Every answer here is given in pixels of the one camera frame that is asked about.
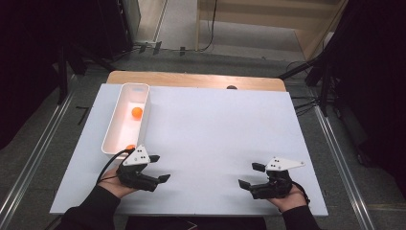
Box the light wooden frame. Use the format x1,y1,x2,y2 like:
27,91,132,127
194,0,350,61

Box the metal floor rail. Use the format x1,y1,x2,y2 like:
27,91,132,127
0,74,79,222
313,104,376,230

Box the person's right hand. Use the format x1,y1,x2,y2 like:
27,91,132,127
265,184,308,214

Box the black hanging cable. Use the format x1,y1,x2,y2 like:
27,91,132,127
196,0,219,53

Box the black metal stand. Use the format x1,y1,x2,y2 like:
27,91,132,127
56,40,70,105
320,59,332,118

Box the white plastic bin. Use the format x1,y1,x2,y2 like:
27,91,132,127
101,82,151,158

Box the person's left hand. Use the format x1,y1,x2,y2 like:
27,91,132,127
97,167,137,199

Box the black curtain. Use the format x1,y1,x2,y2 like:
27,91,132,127
325,0,406,200
0,0,134,151

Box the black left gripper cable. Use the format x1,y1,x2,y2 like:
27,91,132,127
95,149,132,185

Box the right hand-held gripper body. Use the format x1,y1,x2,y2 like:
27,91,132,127
248,156,306,200

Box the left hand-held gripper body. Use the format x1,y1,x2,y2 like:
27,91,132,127
115,145,161,193

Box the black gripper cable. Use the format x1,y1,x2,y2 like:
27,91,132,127
291,180,311,206
95,149,132,185

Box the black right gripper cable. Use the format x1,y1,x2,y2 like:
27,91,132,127
291,180,311,206

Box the black floor cables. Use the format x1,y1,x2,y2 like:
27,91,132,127
288,95,321,117

